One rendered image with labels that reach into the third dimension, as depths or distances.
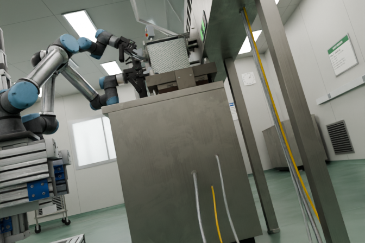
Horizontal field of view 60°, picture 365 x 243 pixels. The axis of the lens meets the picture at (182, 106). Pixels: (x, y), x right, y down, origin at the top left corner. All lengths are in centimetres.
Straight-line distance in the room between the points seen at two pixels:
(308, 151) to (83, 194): 690
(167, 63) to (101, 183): 590
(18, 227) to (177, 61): 126
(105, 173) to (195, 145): 610
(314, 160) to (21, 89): 126
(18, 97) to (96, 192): 624
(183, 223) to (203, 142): 41
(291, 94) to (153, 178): 81
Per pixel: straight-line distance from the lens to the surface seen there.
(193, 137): 165
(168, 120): 166
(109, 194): 766
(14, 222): 192
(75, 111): 799
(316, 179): 122
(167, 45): 205
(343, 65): 517
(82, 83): 202
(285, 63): 125
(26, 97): 161
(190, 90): 169
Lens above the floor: 49
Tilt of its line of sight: 11 degrees up
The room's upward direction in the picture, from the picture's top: 13 degrees counter-clockwise
